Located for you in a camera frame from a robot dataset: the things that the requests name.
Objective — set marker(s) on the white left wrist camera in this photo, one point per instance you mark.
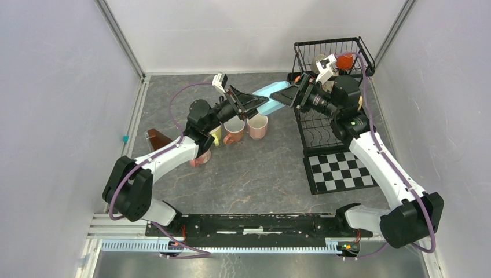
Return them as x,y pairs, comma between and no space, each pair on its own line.
219,82

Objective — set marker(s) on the small orange cup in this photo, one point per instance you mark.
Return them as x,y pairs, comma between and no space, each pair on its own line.
344,62

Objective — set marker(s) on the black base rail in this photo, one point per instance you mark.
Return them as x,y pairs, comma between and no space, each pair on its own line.
261,230

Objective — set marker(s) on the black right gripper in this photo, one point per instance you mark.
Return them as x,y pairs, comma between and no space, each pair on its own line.
286,95

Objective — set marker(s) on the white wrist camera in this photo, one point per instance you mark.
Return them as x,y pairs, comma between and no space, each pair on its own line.
325,65
219,82

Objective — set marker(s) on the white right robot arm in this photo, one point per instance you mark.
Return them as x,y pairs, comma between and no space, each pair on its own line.
414,214

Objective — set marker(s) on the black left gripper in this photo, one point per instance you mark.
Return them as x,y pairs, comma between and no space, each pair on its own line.
244,105

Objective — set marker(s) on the salmon floral mug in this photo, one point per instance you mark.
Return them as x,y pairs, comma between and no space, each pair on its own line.
235,129

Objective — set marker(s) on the light pink hexagonal mug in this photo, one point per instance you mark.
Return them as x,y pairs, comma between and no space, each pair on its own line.
257,126

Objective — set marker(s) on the pale yellow mug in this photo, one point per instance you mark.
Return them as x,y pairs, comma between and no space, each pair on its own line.
217,135

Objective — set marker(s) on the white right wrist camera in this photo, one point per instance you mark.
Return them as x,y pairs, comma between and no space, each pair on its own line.
325,65

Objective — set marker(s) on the light blue hexagonal mug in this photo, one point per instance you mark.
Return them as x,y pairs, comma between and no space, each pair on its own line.
271,105

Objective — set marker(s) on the brown wedge block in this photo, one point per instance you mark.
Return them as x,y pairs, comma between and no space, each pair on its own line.
156,139

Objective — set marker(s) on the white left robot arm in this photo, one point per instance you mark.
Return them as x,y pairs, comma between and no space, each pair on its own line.
128,191

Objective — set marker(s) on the checkerboard calibration board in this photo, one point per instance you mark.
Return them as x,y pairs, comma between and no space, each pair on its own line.
337,172

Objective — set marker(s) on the pink patterned mug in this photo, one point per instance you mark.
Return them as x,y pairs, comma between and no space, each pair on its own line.
204,158

